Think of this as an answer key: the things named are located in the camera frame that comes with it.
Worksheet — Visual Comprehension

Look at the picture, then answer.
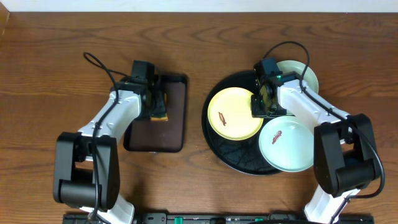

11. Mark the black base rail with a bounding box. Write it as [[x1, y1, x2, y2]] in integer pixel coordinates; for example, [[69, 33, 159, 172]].
[[62, 212, 375, 224]]

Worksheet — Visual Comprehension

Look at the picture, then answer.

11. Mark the pale green plate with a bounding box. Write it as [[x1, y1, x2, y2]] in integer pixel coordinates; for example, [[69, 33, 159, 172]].
[[277, 60, 319, 93]]

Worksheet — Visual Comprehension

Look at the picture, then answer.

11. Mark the black rectangular tray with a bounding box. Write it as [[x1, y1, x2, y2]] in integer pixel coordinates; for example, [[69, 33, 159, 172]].
[[123, 73, 188, 153]]

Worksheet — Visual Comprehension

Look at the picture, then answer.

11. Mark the black round tray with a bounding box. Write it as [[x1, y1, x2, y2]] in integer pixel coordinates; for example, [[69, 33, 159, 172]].
[[201, 70, 282, 175]]

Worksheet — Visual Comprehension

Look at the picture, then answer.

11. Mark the yellow plate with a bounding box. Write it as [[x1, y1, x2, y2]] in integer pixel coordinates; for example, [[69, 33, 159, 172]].
[[205, 87, 264, 141]]

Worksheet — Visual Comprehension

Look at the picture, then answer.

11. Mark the mint plate with red stain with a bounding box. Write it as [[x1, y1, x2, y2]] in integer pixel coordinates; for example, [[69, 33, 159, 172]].
[[259, 116, 314, 172]]

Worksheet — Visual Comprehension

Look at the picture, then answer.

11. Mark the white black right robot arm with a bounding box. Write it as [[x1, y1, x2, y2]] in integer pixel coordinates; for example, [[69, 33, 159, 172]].
[[252, 72, 386, 223]]

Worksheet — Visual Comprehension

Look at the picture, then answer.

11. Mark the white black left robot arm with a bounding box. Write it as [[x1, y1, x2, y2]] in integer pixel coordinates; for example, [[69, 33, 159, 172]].
[[53, 75, 156, 223]]

